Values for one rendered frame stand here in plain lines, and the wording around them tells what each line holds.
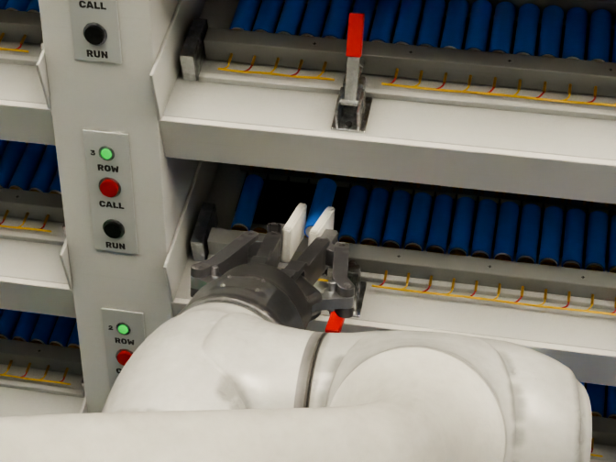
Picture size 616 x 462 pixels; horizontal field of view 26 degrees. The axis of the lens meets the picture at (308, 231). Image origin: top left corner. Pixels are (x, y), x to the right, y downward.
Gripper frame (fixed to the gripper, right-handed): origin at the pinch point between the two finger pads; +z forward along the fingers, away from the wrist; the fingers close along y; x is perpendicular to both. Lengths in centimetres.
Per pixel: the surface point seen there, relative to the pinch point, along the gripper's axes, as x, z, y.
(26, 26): -14.8, 3.1, 26.7
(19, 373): 24.2, 12.0, 32.2
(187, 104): -10.3, -0.3, 10.9
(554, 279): 3.9, 6.7, -21.0
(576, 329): 7.7, 4.9, -23.5
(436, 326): 8.5, 3.4, -11.4
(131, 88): -11.9, -2.8, 14.9
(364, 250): 3.6, 7.1, -3.9
